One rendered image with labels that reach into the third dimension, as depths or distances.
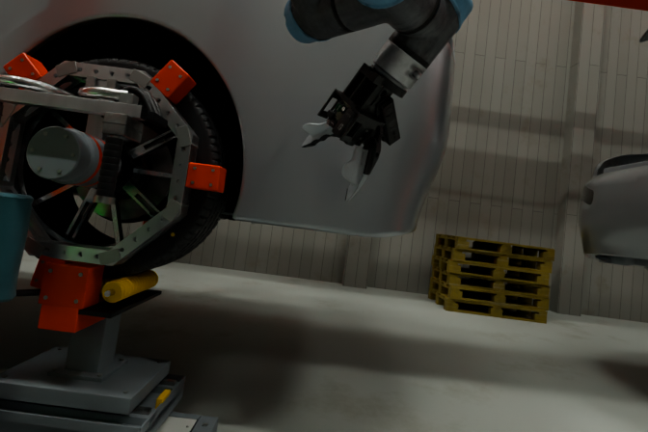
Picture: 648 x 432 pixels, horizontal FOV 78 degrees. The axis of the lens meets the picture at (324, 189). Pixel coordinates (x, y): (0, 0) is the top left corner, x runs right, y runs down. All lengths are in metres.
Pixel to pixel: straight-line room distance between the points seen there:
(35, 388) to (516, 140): 5.55
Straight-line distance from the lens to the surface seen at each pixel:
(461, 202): 5.57
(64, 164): 1.13
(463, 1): 0.64
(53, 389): 1.43
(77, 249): 1.27
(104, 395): 1.37
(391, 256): 5.33
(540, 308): 5.00
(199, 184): 1.14
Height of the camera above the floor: 0.78
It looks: 4 degrees up
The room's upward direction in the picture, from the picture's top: 7 degrees clockwise
